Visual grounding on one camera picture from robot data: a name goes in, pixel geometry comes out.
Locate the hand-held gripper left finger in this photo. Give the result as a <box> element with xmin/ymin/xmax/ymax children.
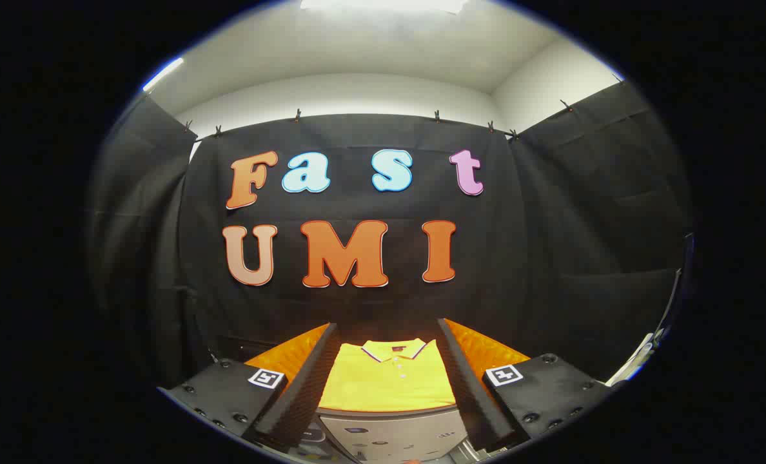
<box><xmin>157</xmin><ymin>322</ymin><xmax>342</xmax><ymax>455</ymax></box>

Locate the yellow polo shirt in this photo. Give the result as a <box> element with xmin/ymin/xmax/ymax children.
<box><xmin>319</xmin><ymin>338</ymin><xmax>456</xmax><ymax>413</ymax></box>

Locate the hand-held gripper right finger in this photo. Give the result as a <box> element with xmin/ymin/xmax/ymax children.
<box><xmin>438</xmin><ymin>318</ymin><xmax>616</xmax><ymax>452</ymax></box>

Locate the white sheet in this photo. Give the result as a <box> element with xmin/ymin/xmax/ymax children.
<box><xmin>605</xmin><ymin>325</ymin><xmax>671</xmax><ymax>387</ymax></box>

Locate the row of black cloth clips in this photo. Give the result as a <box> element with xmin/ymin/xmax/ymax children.
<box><xmin>183</xmin><ymin>76</ymin><xmax>622</xmax><ymax>141</ymax></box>

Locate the black side curtain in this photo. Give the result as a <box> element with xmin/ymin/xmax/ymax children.
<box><xmin>509</xmin><ymin>81</ymin><xmax>694</xmax><ymax>384</ymax></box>
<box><xmin>85</xmin><ymin>93</ymin><xmax>197</xmax><ymax>394</ymax></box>

